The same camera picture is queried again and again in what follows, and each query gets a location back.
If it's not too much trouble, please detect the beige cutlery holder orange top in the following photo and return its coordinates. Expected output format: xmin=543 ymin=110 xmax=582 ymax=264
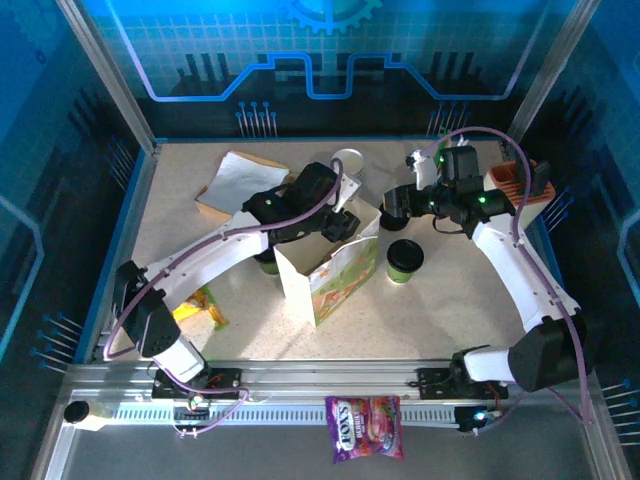
xmin=483 ymin=158 xmax=557 ymax=236

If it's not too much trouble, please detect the aluminium frame post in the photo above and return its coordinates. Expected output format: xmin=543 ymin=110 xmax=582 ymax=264
xmin=503 ymin=0 xmax=602 ymax=147
xmin=53 ymin=0 xmax=162 ymax=154

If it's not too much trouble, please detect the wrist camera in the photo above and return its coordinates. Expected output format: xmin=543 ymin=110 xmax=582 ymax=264
xmin=337 ymin=172 xmax=362 ymax=214
xmin=405 ymin=149 xmax=444 ymax=192

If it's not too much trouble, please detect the LED controller module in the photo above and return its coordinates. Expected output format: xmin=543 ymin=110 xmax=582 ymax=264
xmin=457 ymin=405 xmax=501 ymax=435
xmin=172 ymin=387 xmax=211 ymax=416

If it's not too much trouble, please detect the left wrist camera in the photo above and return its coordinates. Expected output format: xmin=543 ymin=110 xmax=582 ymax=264
xmin=337 ymin=172 xmax=362 ymax=214

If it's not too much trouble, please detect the purple candy bag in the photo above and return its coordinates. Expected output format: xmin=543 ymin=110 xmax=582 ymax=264
xmin=324 ymin=394 xmax=405 ymax=466

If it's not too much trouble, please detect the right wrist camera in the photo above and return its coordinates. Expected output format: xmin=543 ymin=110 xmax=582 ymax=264
xmin=405 ymin=149 xmax=444 ymax=192

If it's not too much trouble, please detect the floral print paper bag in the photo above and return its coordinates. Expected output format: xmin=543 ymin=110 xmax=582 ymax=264
xmin=273 ymin=202 xmax=382 ymax=329

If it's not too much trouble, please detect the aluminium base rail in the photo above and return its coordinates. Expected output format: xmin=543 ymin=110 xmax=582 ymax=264
xmin=58 ymin=359 xmax=604 ymax=407

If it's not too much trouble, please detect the yellow green snack packet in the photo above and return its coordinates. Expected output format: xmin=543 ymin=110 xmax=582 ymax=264
xmin=172 ymin=287 xmax=231 ymax=332

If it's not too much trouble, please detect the white bottle with black cap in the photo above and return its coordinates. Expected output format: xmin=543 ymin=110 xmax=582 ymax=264
xmin=63 ymin=399 xmax=114 ymax=432

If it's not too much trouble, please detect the white slotted cable duct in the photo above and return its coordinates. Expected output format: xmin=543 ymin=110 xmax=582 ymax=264
xmin=107 ymin=402 xmax=462 ymax=428

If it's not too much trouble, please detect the black cutlery handle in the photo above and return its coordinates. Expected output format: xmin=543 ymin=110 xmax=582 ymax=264
xmin=529 ymin=159 xmax=554 ymax=198
xmin=514 ymin=149 xmax=535 ymax=195

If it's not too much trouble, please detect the brown kraft paper sheet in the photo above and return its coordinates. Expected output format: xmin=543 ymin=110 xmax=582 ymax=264
xmin=193 ymin=148 xmax=294 ymax=221

